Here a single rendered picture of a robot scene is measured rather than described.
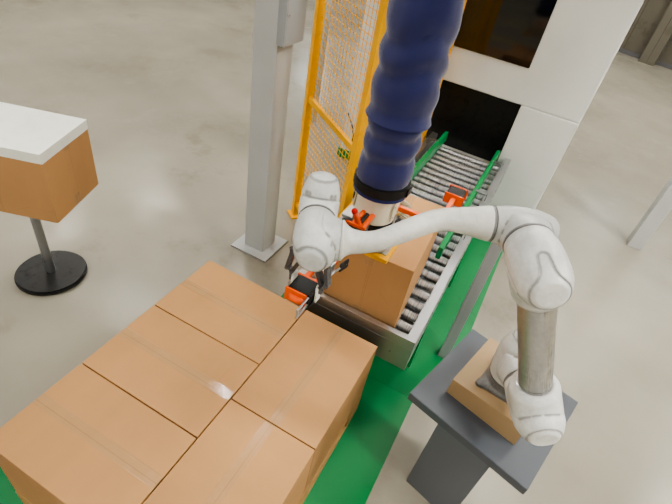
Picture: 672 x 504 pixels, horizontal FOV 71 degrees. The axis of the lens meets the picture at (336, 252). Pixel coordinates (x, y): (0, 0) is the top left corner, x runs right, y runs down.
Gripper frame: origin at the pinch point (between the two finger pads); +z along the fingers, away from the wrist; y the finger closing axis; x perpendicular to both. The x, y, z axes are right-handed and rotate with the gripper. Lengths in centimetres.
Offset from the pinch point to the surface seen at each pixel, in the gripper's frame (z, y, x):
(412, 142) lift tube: -33, -7, -54
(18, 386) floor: 122, 132, 35
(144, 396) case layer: 68, 49, 27
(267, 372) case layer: 68, 15, -9
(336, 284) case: 53, 11, -61
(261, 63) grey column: -12, 104, -124
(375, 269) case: 34, -5, -61
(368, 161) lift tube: -22, 6, -50
